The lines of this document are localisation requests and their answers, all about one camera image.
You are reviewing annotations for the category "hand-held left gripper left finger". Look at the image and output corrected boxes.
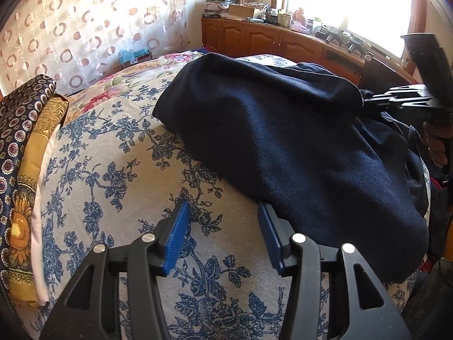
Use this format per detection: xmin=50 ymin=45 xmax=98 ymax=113
xmin=39 ymin=199 xmax=192 ymax=340

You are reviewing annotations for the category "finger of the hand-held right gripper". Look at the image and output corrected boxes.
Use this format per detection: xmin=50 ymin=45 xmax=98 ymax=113
xmin=385 ymin=84 xmax=431 ymax=95
xmin=361 ymin=94 xmax=441 ymax=110

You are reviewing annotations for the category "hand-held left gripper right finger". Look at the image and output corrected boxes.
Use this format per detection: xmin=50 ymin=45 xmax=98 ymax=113
xmin=258 ymin=202 xmax=413 ymax=340

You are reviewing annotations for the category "navy t-shirt with orange print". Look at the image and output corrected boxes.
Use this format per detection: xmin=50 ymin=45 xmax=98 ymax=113
xmin=154 ymin=52 xmax=430 ymax=284

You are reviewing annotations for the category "leaf-patterned clothing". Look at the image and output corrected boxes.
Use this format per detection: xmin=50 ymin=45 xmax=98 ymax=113
xmin=422 ymin=120 xmax=451 ymax=168

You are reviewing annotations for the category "blue floral bed sheet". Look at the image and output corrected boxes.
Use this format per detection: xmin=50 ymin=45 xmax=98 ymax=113
xmin=35 ymin=54 xmax=407 ymax=340

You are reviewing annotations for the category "window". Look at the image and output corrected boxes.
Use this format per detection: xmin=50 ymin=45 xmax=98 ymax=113
xmin=276 ymin=0 xmax=427 ymax=61

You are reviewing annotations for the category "pink plastic object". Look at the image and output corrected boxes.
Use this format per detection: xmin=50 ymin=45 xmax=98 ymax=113
xmin=291 ymin=7 xmax=309 ymax=35

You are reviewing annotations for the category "yellow sunflower pillow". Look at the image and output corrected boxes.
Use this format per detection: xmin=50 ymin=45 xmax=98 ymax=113
xmin=7 ymin=95 xmax=69 ymax=307

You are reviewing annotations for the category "wooden cabinet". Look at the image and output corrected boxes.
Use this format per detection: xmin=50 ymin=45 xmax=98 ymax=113
xmin=201 ymin=18 xmax=418 ymax=89

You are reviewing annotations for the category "pink floral blanket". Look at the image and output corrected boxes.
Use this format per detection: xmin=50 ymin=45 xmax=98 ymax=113
xmin=65 ymin=50 xmax=298 ymax=121

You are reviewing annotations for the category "dark cloth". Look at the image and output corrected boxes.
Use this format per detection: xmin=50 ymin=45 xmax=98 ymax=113
xmin=403 ymin=255 xmax=453 ymax=340

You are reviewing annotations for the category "cardboard box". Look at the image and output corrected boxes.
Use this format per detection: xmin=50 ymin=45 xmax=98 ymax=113
xmin=227 ymin=3 xmax=256 ymax=19

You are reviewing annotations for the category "blue plastic bag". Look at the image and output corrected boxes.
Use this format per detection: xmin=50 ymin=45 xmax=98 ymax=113
xmin=118 ymin=47 xmax=150 ymax=67

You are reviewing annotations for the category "navy patterned pillow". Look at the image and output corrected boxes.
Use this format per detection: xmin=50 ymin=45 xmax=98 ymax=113
xmin=0 ymin=74 xmax=57 ymax=291

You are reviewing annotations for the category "circle-patterned sheer curtain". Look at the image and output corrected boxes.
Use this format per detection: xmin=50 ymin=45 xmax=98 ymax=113
xmin=0 ymin=0 xmax=199 ymax=96

